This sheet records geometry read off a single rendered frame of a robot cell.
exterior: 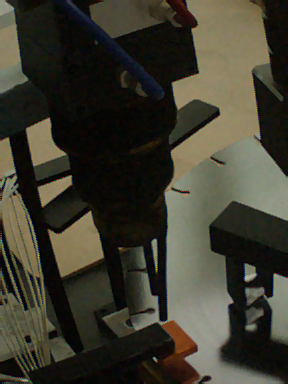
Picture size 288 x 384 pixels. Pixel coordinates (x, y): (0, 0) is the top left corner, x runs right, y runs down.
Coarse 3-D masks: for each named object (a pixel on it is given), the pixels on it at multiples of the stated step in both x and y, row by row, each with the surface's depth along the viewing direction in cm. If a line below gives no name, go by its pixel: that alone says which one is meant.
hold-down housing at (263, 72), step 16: (256, 0) 41; (272, 0) 39; (272, 16) 41; (272, 32) 42; (272, 48) 42; (272, 64) 43; (256, 80) 45; (272, 80) 44; (256, 96) 46; (272, 96) 44; (272, 112) 44; (272, 128) 45; (272, 144) 46
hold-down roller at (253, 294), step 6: (246, 276) 57; (252, 276) 56; (258, 276) 56; (246, 282) 56; (252, 282) 56; (258, 282) 56; (246, 288) 56; (252, 288) 56; (258, 288) 56; (246, 294) 56; (252, 294) 56; (258, 294) 56; (246, 300) 56; (252, 300) 56; (258, 300) 56; (246, 306) 56
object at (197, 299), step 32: (224, 160) 69; (256, 160) 69; (192, 192) 67; (224, 192) 66; (256, 192) 66; (192, 224) 64; (192, 256) 62; (224, 256) 61; (128, 288) 60; (192, 288) 59; (224, 288) 59; (192, 320) 57; (224, 320) 56; (256, 320) 56; (224, 352) 54; (256, 352) 53
